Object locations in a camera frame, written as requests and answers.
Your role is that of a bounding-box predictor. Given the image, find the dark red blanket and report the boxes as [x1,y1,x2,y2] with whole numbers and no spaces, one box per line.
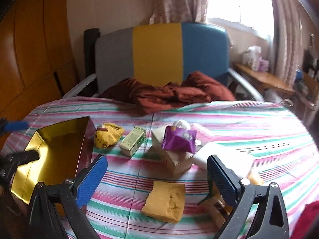
[99,71,236,116]

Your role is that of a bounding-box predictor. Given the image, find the pink plastic bottle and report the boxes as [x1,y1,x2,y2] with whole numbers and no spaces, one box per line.
[191,123,214,142]

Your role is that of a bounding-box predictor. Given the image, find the white boxes on table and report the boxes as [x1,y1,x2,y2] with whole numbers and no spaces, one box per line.
[242,45,269,72]

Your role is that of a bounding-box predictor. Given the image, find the small white plastic wad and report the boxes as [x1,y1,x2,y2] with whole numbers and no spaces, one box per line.
[172,119,191,130]

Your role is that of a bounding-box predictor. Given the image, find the red garment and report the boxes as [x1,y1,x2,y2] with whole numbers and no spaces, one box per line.
[290,201,319,238]

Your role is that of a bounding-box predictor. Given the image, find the small green white carton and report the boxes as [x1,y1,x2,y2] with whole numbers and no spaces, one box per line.
[119,126,146,157]

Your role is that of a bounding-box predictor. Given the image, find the pink patterned curtain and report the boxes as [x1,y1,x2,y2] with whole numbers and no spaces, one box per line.
[149,0,208,24]

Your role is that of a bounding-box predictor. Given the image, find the white cardboard box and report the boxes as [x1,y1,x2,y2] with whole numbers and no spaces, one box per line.
[151,126,193,176]

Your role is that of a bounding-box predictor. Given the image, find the yellow sponge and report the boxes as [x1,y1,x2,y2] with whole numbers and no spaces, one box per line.
[141,181,185,223]

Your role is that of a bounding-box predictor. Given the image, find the wooden bedside table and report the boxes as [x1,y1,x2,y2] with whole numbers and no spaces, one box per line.
[233,63,295,95]

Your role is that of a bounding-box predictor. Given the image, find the striped bed sheet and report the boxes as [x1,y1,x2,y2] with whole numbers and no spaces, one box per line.
[2,97,318,238]

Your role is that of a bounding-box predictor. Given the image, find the grey yellow blue headboard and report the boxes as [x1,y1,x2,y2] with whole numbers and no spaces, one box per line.
[95,23,229,92]

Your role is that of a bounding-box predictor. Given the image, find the purple wrapper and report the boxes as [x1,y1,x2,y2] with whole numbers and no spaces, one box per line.
[162,126,197,154]

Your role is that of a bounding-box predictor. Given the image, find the white foam block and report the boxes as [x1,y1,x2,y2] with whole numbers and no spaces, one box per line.
[192,142,254,179]

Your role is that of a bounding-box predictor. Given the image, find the gold lined red box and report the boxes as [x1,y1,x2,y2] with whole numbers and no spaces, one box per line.
[11,116,95,204]

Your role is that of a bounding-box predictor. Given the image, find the yellow snack bag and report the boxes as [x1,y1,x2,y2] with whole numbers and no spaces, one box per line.
[94,123,124,149]

